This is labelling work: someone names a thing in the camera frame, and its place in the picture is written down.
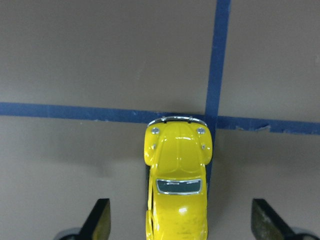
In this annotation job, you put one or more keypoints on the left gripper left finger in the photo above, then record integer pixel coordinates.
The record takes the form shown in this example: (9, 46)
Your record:
(98, 224)

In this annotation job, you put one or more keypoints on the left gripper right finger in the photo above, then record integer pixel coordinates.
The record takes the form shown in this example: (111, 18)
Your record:
(266, 224)

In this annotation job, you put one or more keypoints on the yellow beetle toy car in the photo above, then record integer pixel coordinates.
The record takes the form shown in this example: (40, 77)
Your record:
(177, 150)

